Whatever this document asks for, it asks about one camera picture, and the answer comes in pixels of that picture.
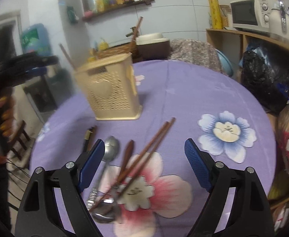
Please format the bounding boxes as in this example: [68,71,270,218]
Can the left hand yellow nails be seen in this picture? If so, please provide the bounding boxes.
[0,96,14,137]

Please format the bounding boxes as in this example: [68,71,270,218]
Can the brown chopstick crossing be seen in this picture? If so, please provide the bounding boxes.
[110,117,177,191]
[88,121,169,212]

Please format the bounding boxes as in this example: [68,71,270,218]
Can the grey water dispenser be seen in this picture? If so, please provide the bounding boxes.
[23,68,74,113]

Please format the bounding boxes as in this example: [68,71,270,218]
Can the wooden shelf unit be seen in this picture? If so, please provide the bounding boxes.
[206,28,289,82]

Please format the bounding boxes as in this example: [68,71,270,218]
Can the white electric kettle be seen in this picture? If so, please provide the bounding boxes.
[269,0,289,42]

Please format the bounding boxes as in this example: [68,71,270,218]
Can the bronze faucet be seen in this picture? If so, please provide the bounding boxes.
[125,26,139,38]

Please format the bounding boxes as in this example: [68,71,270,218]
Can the reddish brown chopstick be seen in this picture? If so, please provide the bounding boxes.
[131,17,143,42]

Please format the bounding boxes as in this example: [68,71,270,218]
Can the steel spoon ornate handle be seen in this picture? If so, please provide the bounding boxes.
[87,136,120,210]

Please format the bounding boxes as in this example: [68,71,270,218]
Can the yellow cylindrical box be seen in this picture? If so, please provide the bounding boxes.
[208,0,223,29]

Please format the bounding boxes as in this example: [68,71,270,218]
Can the green packet on wall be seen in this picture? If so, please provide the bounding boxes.
[66,6,79,24]

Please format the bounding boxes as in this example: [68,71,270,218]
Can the window with white frame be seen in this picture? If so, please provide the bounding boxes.
[0,11,23,62]

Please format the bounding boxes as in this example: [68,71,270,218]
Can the black chopstick gold band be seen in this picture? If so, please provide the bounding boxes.
[82,128,90,152]

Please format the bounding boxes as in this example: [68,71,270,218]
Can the purple floral tablecloth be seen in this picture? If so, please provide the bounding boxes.
[30,60,276,236]

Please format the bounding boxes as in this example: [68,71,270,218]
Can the black plastic bag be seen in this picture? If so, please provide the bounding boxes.
[241,50,289,115]

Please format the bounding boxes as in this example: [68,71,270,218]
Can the beige perforated utensil holder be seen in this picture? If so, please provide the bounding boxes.
[74,53,142,121]

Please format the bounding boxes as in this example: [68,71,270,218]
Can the white microwave oven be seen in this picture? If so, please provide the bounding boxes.
[230,0,279,33]

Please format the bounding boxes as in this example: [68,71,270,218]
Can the floral cloth covered furniture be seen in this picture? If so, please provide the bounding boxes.
[168,39,227,76]

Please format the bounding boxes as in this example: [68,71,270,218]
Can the long steel spoon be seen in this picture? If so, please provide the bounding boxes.
[110,184,123,224]

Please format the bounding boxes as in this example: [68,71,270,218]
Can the yellow soap dispenser bottle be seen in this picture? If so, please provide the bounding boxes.
[98,39,109,51]

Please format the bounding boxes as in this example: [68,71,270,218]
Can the white brown rice cooker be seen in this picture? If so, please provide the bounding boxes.
[135,33,171,60]

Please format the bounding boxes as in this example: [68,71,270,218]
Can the blue water jug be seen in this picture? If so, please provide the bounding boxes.
[21,23,52,56]

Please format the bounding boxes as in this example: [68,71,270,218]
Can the woven basket sink basin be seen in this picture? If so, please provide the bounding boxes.
[96,42,139,59]

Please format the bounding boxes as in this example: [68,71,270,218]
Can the wooden stool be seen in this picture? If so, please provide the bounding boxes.
[8,120,31,161]

